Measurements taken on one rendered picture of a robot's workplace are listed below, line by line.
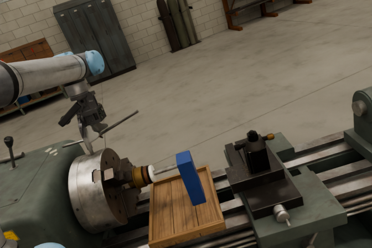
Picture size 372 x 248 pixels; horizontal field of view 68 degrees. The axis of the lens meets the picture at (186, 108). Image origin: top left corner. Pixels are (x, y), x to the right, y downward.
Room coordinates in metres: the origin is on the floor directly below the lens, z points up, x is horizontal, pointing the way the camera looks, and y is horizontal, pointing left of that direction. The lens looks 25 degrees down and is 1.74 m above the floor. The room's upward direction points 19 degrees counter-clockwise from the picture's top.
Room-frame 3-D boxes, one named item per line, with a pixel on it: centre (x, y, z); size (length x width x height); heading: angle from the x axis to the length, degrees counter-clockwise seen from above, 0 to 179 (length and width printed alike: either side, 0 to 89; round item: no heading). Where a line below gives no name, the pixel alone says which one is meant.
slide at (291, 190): (0.89, -0.20, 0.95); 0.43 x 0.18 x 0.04; 177
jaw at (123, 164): (1.02, 0.34, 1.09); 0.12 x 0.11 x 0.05; 177
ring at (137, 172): (0.93, 0.27, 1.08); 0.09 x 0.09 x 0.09; 87
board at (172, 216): (0.92, 0.14, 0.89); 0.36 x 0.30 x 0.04; 177
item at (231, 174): (0.83, -0.17, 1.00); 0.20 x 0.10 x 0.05; 87
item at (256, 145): (0.83, -0.20, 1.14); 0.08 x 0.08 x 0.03
